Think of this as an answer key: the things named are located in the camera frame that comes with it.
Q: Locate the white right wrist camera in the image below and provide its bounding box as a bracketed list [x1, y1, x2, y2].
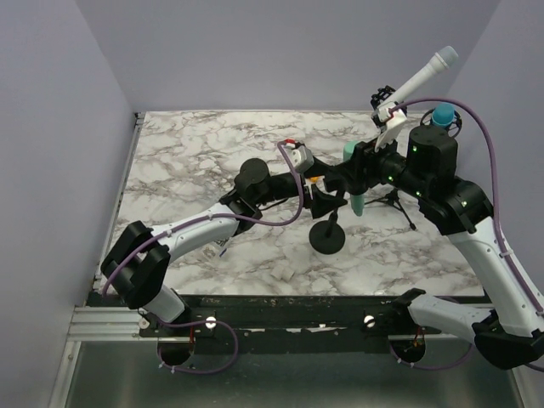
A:
[372, 101, 407, 152]

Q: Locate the black shock-mount stand round base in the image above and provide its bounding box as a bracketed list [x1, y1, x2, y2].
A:
[370, 85, 395, 110]

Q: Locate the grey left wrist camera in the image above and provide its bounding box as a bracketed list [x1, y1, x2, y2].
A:
[284, 139, 315, 174]

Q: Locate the small white plastic fitting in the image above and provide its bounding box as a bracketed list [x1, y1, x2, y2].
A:
[270, 264, 294, 282]

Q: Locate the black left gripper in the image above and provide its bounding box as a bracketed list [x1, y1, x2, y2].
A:
[253, 156, 347, 217]

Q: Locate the blue microphone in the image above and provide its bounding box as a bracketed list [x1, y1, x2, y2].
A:
[431, 103, 456, 128]

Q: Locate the black shock-mount tripod stand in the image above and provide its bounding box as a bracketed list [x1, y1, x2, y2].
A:
[366, 107, 462, 230]

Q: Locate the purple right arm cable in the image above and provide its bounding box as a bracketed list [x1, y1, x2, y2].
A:
[388, 97, 544, 370]

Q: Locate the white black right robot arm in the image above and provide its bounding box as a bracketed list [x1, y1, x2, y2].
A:
[326, 125, 543, 370]

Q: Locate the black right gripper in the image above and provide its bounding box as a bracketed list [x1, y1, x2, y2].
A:
[334, 127, 428, 199]

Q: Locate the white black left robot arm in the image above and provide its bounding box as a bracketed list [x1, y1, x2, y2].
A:
[100, 158, 347, 336]

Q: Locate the white microphone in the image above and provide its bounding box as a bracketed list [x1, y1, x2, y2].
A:
[377, 46, 458, 109]

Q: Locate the mint green microphone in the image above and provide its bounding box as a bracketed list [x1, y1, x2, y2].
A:
[343, 141, 365, 217]

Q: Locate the black round-base microphone stand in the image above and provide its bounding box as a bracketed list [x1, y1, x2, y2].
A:
[309, 186, 345, 255]

